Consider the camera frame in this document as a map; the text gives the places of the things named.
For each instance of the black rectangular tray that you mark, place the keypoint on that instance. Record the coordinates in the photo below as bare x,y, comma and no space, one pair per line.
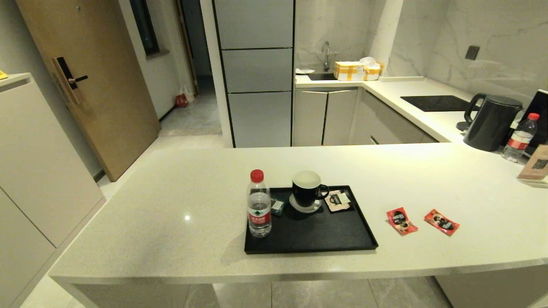
312,233

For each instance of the black electric kettle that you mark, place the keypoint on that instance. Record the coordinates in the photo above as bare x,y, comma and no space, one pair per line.
492,124

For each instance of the black mug white inside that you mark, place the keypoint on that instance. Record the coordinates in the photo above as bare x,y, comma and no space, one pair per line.
306,188

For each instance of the grey cabinet door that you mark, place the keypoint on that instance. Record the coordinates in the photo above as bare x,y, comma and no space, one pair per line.
339,116
309,116

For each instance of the dark green sachet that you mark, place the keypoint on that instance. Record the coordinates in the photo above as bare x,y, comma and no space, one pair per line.
278,206

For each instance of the red-capped water bottle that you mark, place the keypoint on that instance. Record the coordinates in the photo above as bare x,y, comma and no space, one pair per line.
259,209
519,139

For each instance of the white round coaster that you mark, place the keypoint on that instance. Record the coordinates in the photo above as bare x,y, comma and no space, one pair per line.
305,208

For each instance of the pale beige sachet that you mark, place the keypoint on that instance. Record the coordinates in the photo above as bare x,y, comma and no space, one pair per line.
338,200

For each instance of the grey tall cabinet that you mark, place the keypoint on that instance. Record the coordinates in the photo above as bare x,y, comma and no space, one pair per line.
257,72

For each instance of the white cloth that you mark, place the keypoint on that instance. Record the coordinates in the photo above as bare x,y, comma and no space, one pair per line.
304,71

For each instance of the kitchen sink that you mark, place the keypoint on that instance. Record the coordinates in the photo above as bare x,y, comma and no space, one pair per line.
322,77

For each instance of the red and white bag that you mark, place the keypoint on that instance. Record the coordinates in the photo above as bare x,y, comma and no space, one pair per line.
182,99

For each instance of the yellow taped cardboard box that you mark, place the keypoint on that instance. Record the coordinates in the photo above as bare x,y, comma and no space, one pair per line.
349,70

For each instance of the chrome sink faucet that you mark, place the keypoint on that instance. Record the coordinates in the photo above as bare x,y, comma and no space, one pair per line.
326,54

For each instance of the small yellow taped box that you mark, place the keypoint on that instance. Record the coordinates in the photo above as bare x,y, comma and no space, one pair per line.
372,72

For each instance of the white plastic bag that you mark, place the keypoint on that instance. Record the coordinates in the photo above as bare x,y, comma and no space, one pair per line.
368,61

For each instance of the red coffee sachet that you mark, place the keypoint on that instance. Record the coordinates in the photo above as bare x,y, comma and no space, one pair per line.
401,220
442,222

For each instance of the black induction hob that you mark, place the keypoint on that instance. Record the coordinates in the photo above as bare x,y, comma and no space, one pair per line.
436,103

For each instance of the wooden entrance door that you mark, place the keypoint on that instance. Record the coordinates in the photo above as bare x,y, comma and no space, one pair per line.
94,77

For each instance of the beige side cabinet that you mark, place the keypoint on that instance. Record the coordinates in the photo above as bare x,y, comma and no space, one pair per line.
34,171

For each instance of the brown card sign stand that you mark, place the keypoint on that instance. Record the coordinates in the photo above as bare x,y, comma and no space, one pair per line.
535,164

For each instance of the black flat screen device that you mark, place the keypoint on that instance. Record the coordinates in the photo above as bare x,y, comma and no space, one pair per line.
538,115

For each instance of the black wall socket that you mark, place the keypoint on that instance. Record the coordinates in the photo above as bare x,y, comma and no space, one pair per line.
472,52

